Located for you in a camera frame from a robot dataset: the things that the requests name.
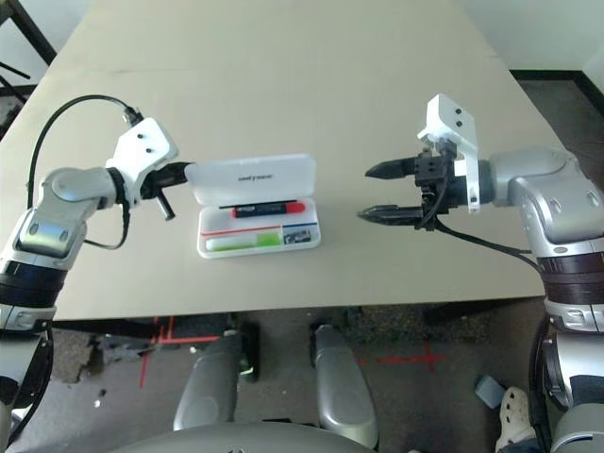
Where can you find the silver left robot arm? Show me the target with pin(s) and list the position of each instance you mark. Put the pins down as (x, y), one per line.
(71, 184)

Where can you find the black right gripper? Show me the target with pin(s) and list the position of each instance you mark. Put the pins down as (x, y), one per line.
(431, 172)

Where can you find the white plastic pencil case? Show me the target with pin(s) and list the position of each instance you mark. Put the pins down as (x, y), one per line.
(264, 177)

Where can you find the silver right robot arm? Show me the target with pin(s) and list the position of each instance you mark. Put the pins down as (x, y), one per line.
(542, 184)

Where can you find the black tripod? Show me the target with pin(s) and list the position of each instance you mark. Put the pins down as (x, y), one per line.
(14, 71)

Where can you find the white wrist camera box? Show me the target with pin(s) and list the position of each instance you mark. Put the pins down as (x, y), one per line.
(144, 144)
(450, 122)

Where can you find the black framed side table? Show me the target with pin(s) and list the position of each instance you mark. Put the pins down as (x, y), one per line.
(38, 35)

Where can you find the silver robot leg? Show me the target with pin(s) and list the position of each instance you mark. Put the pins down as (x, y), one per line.
(210, 382)
(344, 387)

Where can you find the silver left robot leg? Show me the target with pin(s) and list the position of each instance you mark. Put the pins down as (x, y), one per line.
(210, 382)

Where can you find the red floor tape lines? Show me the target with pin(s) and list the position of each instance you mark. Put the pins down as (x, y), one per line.
(165, 340)

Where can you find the silver right robot leg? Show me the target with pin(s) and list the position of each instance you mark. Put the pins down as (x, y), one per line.
(344, 387)

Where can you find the green capped white highlighter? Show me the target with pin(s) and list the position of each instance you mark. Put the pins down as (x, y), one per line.
(236, 240)

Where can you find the grey rectangular floor block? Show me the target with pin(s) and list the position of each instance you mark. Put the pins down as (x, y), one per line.
(489, 391)

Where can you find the red and black marker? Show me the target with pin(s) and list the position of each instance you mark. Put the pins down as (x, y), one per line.
(264, 209)

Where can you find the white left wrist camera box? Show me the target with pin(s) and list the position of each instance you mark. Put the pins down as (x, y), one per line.
(144, 144)

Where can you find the blue jeans leg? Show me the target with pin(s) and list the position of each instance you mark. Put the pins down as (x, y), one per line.
(516, 446)

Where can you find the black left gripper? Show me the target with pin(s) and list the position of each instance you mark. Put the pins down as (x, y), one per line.
(158, 181)

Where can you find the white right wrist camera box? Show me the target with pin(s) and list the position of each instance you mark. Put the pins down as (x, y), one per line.
(450, 122)

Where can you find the grey robot torso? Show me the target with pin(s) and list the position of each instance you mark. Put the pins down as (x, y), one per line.
(236, 439)

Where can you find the white perforated clog shoe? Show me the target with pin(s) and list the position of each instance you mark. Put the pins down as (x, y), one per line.
(514, 410)

